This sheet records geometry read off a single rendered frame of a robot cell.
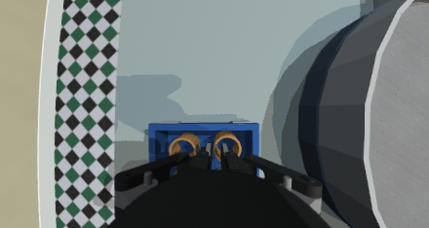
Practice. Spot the grey round turntable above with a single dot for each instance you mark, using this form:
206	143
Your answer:
347	113

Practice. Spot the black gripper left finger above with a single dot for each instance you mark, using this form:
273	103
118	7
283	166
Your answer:
129	184

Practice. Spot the blue crate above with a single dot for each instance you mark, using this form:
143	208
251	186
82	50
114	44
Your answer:
162	134

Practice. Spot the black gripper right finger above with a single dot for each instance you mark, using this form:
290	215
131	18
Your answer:
307	188

